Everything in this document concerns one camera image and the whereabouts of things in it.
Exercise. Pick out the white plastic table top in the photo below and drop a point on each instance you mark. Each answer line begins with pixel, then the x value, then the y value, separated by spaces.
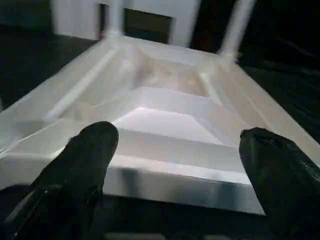
pixel 165 125

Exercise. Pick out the white plastic table leg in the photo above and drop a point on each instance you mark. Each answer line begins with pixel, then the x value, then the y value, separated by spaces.
pixel 115 17
pixel 237 25

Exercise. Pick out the white cabinet with glass doors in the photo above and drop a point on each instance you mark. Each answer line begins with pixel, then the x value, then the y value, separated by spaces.
pixel 150 15

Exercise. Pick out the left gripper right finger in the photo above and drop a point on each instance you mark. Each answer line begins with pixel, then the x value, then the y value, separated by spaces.
pixel 287 190

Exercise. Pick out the black work mat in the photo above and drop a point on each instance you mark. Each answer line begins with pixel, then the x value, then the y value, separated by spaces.
pixel 30 65

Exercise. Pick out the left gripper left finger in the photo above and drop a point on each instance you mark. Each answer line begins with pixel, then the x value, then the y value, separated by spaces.
pixel 65 190

